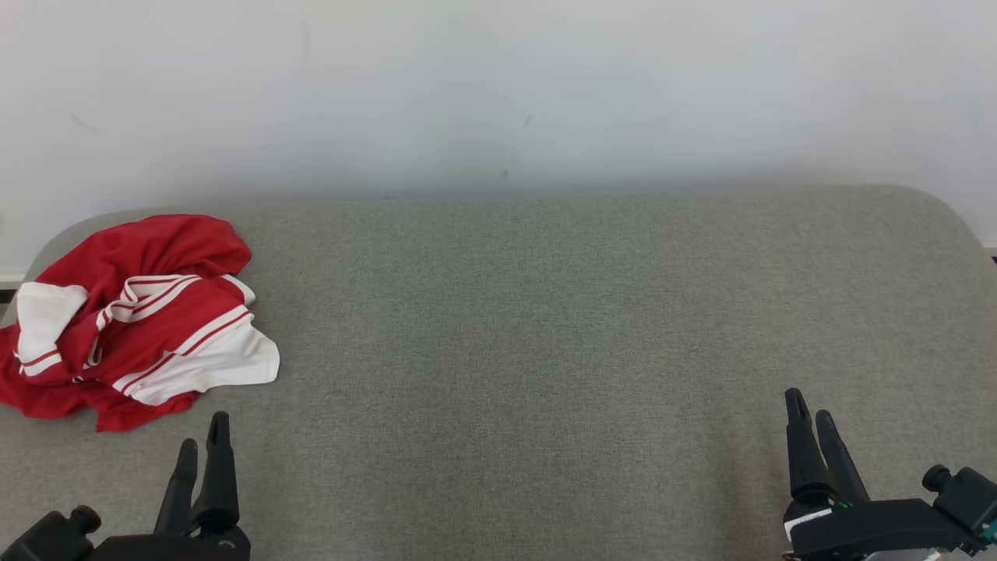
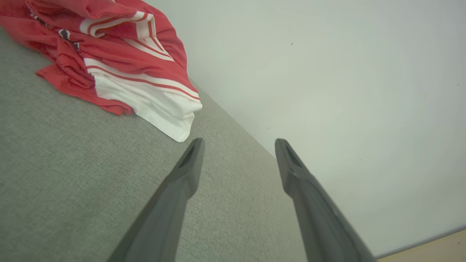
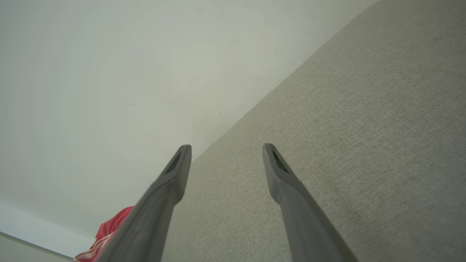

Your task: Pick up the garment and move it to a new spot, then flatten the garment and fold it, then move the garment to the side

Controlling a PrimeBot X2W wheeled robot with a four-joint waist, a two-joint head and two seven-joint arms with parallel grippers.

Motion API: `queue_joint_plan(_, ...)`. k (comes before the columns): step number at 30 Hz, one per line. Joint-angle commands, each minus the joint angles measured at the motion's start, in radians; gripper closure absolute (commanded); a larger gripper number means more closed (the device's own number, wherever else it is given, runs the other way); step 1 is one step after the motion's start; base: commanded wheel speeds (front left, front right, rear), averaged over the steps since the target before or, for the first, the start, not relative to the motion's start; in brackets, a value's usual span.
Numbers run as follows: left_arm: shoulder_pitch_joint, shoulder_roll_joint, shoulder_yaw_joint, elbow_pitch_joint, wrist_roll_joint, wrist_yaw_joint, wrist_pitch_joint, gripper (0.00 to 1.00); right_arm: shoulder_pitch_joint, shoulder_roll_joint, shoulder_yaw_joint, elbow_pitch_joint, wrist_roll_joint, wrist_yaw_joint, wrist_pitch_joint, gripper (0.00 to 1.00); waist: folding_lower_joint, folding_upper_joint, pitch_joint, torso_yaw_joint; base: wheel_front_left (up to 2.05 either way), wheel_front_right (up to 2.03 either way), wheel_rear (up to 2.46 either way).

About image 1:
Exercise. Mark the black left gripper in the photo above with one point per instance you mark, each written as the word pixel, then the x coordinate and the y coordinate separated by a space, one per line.
pixel 179 548

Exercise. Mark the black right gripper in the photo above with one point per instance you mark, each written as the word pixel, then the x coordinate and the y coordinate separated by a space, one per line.
pixel 880 530

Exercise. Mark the red Bulls basketball shorts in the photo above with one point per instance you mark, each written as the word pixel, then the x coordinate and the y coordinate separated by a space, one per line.
pixel 175 241

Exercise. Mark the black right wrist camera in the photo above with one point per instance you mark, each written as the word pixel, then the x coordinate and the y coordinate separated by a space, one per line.
pixel 970 495

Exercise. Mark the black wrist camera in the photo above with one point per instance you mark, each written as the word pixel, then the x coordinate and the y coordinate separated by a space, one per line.
pixel 970 495
pixel 47 541

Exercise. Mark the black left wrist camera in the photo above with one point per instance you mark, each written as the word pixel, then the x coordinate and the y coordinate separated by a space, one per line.
pixel 47 541

